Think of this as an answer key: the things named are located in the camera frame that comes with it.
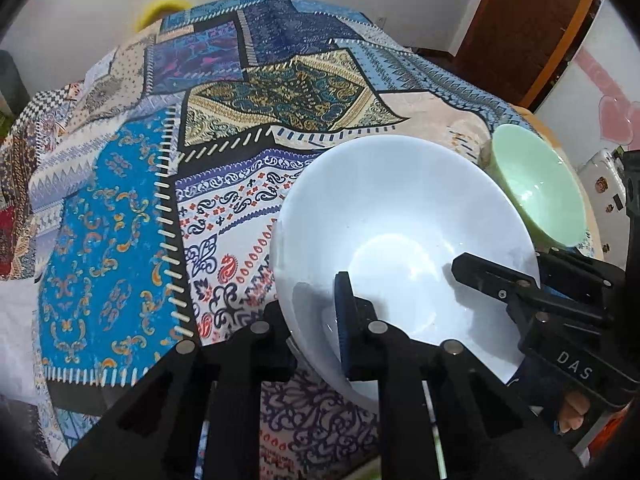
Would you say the white sticker suitcase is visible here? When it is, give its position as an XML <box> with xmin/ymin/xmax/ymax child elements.
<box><xmin>578</xmin><ymin>150</ymin><xmax>630</xmax><ymax>269</ymax></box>

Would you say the white folded paper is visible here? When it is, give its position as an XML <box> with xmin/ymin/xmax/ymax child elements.
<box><xmin>0</xmin><ymin>278</ymin><xmax>40</xmax><ymax>405</ymax></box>

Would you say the mint green bowl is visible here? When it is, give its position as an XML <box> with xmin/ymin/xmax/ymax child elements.
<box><xmin>480</xmin><ymin>124</ymin><xmax>587</xmax><ymax>248</ymax></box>

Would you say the person right hand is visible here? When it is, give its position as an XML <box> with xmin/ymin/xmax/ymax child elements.
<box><xmin>556</xmin><ymin>391</ymin><xmax>591</xmax><ymax>434</ymax></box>

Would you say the grey plush toy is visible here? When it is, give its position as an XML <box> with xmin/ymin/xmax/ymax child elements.
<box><xmin>0</xmin><ymin>50</ymin><xmax>29</xmax><ymax>118</ymax></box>

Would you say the white patterned bowl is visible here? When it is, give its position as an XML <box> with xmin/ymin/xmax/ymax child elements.
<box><xmin>270</xmin><ymin>136</ymin><xmax>538</xmax><ymax>411</ymax></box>

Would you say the wooden door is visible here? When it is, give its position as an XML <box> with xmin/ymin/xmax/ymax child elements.
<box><xmin>454</xmin><ymin>0</ymin><xmax>594</xmax><ymax>108</ymax></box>

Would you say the patchwork patterned tablecloth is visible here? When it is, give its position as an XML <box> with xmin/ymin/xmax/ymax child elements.
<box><xmin>1</xmin><ymin>0</ymin><xmax>523</xmax><ymax>478</ymax></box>

